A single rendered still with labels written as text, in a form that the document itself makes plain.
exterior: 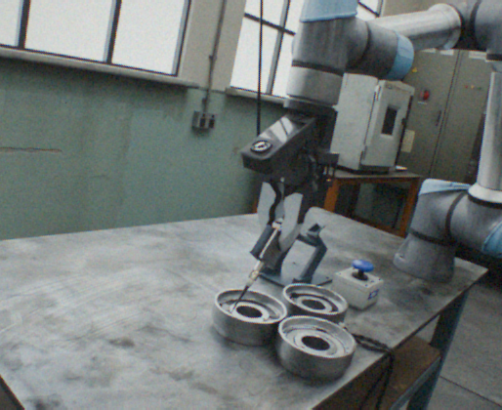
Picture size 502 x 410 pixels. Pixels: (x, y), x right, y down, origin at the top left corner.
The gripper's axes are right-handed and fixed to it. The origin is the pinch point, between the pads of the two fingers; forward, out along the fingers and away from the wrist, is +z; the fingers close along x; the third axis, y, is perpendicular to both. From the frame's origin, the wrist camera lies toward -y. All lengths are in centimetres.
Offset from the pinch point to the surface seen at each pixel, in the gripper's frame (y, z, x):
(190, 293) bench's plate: -2.5, 13.1, 11.8
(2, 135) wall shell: 22, 13, 156
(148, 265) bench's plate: -1.8, 13.1, 23.8
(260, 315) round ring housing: -1.5, 11.0, -1.6
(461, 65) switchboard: 380, -86, 90
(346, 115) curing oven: 210, -19, 105
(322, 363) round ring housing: -6.0, 10.1, -15.1
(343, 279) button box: 20.5, 9.2, -3.0
